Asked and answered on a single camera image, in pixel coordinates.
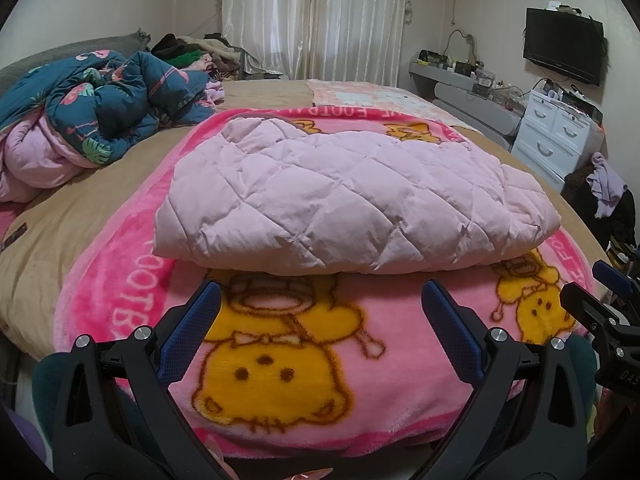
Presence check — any dark chair with clothes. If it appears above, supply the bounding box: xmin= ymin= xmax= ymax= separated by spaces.
xmin=562 ymin=166 xmax=639 ymax=252

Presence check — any black wall television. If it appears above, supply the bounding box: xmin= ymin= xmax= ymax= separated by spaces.
xmin=523 ymin=7 xmax=605 ymax=87

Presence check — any lavender garment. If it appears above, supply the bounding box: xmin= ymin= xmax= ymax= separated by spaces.
xmin=586 ymin=152 xmax=629 ymax=219

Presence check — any bed with tan sheet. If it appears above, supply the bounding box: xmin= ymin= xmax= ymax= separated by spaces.
xmin=0 ymin=79 xmax=617 ymax=361

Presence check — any grey headboard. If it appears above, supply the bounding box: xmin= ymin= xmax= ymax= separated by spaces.
xmin=0 ymin=31 xmax=152 ymax=84

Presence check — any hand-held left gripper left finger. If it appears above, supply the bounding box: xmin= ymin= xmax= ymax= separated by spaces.
xmin=52 ymin=280 xmax=223 ymax=480

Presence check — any teal clothing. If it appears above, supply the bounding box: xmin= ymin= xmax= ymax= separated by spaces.
xmin=32 ymin=334 xmax=599 ymax=480

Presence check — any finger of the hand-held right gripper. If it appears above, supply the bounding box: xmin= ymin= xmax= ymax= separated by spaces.
xmin=559 ymin=282 xmax=622 ymax=342
xmin=591 ymin=259 xmax=640 ymax=307

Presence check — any black box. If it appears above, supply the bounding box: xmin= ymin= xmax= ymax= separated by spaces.
xmin=569 ymin=92 xmax=603 ymax=124

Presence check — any blue flamingo print comforter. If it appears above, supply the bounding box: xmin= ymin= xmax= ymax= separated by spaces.
xmin=0 ymin=49 xmax=217 ymax=204

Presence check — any light pink cloth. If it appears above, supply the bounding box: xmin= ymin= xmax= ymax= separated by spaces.
xmin=204 ymin=80 xmax=227 ymax=112

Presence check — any pink printed blanket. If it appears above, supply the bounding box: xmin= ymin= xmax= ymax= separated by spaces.
xmin=52 ymin=105 xmax=602 ymax=459

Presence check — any pile of folded clothes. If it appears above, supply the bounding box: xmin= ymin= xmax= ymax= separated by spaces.
xmin=150 ymin=33 xmax=247 ymax=82

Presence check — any white drawer cabinet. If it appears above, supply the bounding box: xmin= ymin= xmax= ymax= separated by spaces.
xmin=511 ymin=89 xmax=604 ymax=194

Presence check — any grey curved shelf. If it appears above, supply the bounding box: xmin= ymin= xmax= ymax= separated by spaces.
xmin=409 ymin=57 xmax=526 ymax=152

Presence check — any pink quilted jacket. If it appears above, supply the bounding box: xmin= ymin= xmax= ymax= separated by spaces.
xmin=152 ymin=117 xmax=562 ymax=277

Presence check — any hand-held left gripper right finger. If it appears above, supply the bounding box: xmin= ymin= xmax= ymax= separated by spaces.
xmin=420 ymin=280 xmax=589 ymax=480

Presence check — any white striped curtain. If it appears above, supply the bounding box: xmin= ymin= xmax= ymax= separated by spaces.
xmin=220 ymin=0 xmax=419 ymax=84

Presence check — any clutter of small electronics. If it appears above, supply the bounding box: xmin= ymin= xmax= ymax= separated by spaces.
xmin=417 ymin=49 xmax=527 ymax=112

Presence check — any peach printed mat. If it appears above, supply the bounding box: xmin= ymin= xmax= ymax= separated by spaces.
xmin=306 ymin=79 xmax=442 ymax=109

